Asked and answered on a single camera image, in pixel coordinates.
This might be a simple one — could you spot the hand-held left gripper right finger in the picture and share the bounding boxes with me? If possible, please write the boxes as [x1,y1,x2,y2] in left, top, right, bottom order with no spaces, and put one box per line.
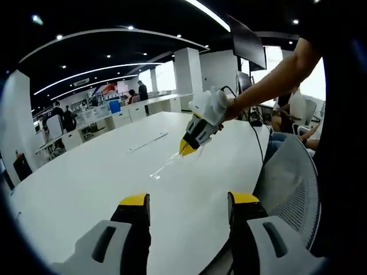
[228,191,327,275]

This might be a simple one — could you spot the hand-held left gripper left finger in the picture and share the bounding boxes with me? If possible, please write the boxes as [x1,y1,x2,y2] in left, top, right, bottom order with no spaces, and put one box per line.
[50,193,152,275]

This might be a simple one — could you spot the transparent food packaging bag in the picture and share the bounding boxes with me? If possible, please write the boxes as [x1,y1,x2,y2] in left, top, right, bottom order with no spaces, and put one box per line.
[149,143,205,183]

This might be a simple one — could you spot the person's right hand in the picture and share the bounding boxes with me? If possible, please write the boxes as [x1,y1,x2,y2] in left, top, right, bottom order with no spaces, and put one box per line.
[217,98,240,131]

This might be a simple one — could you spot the small black monitor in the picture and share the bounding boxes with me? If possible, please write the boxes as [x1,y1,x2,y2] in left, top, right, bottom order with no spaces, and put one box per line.
[236,70,253,90]

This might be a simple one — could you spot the white square pillar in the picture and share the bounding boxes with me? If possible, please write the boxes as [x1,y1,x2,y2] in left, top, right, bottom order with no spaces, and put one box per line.
[173,47,201,97]
[0,70,38,172]

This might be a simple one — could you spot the long white counter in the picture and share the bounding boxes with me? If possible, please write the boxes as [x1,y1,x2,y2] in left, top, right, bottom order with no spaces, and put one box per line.
[37,93,182,155]

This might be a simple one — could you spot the large black monitor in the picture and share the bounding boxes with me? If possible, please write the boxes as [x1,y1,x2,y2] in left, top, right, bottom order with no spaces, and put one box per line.
[228,14,268,71]

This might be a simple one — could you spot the grey mesh office chair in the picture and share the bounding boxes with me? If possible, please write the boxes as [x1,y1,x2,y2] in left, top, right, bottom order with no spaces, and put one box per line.
[253,134,322,252]

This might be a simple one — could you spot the black box with orange top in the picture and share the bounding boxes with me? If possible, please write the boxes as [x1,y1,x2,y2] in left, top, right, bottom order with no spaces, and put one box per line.
[13,152,33,182]

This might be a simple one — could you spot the person's dark clothing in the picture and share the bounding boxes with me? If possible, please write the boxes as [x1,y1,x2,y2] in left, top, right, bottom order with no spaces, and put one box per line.
[298,0,367,258]

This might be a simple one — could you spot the white board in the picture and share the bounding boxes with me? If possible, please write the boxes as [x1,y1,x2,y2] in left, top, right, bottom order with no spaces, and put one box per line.
[45,116,63,140]

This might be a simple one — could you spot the black cable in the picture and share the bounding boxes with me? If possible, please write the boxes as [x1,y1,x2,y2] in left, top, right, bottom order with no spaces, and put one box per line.
[221,85,265,168]

